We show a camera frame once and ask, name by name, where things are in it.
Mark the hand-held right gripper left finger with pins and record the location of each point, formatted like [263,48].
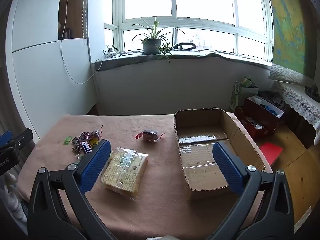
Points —
[96,166]

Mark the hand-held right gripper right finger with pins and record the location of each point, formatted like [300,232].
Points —
[227,166]

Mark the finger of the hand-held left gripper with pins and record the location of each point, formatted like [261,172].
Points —
[17,140]

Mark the small green packet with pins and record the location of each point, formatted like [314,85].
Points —
[78,156]

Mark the brown chocolate bar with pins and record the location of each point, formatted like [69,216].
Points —
[87,136]
[86,147]

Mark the small yellow candy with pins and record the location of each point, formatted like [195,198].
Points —
[94,143]

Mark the yellow cracker packet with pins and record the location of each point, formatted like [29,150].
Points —
[125,172]

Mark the cardboard box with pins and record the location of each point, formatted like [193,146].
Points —
[200,155]

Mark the red candy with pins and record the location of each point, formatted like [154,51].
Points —
[150,135]
[99,131]

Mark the green jelly cup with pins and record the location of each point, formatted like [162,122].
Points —
[68,140]

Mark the white fluffy object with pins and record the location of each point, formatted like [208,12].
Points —
[13,200]

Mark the flat red box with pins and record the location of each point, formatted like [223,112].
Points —
[271,152]

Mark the dark red open box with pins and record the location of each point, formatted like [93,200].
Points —
[267,127]

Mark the white cabinet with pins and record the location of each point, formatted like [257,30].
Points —
[45,80]

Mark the green paper bag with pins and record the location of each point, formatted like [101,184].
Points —
[236,95]

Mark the white lace cloth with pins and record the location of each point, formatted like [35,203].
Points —
[300,100]

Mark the white power adapter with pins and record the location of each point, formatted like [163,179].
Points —
[111,52]

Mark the potted spider plant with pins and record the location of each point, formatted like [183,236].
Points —
[151,46]

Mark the wall scroll painting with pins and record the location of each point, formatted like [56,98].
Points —
[287,35]

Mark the white window frame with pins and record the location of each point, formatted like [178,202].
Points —
[174,5]

